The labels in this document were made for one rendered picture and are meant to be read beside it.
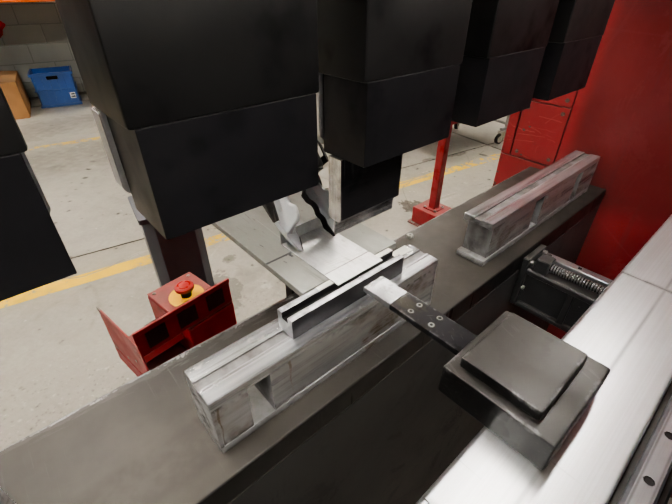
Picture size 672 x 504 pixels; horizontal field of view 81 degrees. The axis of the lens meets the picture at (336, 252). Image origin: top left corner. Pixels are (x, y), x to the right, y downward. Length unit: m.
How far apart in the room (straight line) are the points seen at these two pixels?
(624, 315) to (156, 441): 0.59
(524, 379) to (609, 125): 0.92
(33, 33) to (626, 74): 6.51
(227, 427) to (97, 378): 1.46
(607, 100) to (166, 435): 1.16
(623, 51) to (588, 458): 0.96
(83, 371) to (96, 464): 1.43
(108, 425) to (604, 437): 0.55
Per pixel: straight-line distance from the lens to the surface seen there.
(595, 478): 0.44
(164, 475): 0.54
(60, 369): 2.05
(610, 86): 1.22
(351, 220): 0.48
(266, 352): 0.48
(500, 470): 0.41
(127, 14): 0.27
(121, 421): 0.60
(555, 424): 0.41
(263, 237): 0.62
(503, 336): 0.44
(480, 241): 0.81
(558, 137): 1.28
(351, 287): 0.52
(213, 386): 0.47
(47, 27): 6.86
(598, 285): 0.88
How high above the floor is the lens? 1.33
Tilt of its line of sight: 35 degrees down
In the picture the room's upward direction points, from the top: straight up
